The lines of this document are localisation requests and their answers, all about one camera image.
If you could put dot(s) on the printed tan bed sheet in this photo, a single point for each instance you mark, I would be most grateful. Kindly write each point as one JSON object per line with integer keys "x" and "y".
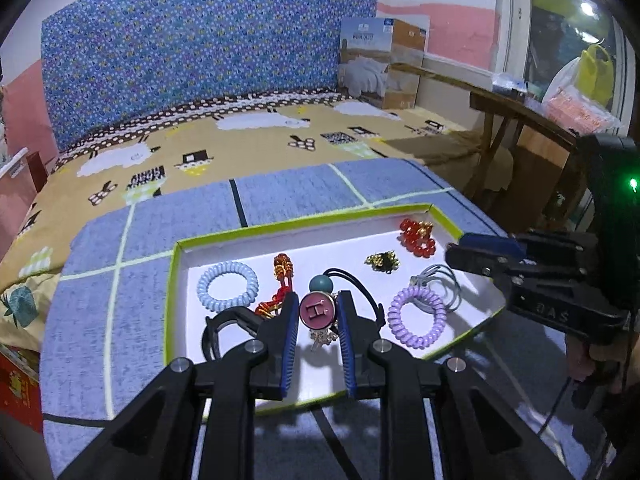
{"x": 240, "y": 145}

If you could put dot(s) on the blue grey checked mat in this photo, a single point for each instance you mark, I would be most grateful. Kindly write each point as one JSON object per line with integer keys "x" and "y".
{"x": 290, "y": 195}

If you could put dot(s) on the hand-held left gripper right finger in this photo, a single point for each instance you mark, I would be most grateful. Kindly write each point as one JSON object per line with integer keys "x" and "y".
{"x": 347, "y": 360}

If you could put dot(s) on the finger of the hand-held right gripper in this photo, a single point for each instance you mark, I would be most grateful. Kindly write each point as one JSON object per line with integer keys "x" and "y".
{"x": 492, "y": 247}
{"x": 475, "y": 262}

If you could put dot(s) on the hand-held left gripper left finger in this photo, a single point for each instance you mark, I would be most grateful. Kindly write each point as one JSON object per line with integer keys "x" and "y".
{"x": 287, "y": 355}

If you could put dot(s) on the person's right hand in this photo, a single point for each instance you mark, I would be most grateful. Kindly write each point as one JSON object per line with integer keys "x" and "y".
{"x": 580, "y": 360}

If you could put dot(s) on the black gold hair clip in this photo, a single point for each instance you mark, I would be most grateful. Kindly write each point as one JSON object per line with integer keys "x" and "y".
{"x": 382, "y": 261}

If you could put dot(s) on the blue floral headboard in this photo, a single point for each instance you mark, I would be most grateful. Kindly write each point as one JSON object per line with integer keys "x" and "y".
{"x": 200, "y": 55}

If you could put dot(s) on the yellow green bag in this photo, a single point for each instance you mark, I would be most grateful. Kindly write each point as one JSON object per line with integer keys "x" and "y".
{"x": 595, "y": 75}

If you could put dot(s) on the cardboard box with quilt picture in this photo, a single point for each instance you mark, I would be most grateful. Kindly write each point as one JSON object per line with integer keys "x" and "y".
{"x": 380, "y": 60}

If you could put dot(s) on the green cardboard box tray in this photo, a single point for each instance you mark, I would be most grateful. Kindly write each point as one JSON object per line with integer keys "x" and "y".
{"x": 350, "y": 250}

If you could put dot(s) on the white plastic bag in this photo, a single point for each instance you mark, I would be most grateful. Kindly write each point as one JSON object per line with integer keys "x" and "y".
{"x": 562, "y": 82}

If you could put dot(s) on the wooden bench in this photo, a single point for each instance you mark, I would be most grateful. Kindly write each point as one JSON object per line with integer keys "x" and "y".
{"x": 525, "y": 120}

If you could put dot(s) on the red box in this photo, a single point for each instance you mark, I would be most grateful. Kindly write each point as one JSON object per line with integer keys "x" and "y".
{"x": 17, "y": 390}

